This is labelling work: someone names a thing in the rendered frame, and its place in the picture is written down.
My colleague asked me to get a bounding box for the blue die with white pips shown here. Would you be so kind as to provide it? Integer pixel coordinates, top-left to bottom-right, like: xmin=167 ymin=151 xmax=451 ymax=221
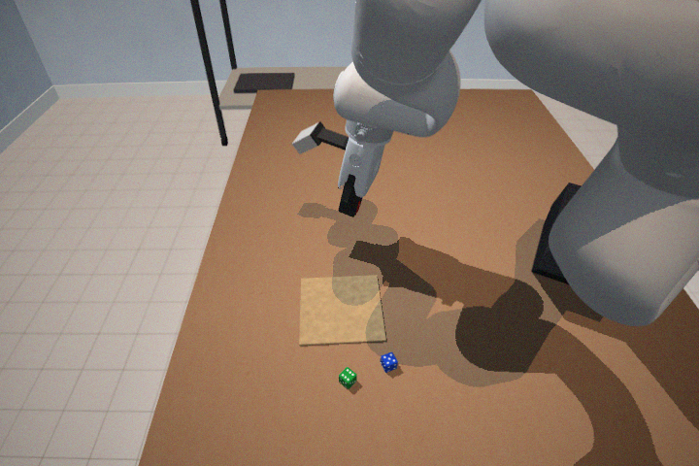
xmin=381 ymin=352 xmax=398 ymax=373

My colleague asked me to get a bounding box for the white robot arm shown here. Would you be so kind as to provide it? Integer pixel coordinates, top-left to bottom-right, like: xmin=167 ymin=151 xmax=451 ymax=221
xmin=333 ymin=0 xmax=699 ymax=326

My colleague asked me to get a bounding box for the green die with white pips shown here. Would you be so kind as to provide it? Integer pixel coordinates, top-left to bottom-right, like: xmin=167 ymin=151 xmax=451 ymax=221
xmin=339 ymin=367 xmax=357 ymax=389

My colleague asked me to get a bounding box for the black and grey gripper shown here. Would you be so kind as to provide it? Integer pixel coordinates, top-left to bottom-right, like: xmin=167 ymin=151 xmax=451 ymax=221
xmin=338 ymin=127 xmax=391 ymax=217

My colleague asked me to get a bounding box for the beige flat mat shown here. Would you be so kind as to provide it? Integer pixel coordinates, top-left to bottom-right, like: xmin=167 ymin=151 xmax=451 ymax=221
xmin=299 ymin=275 xmax=386 ymax=346

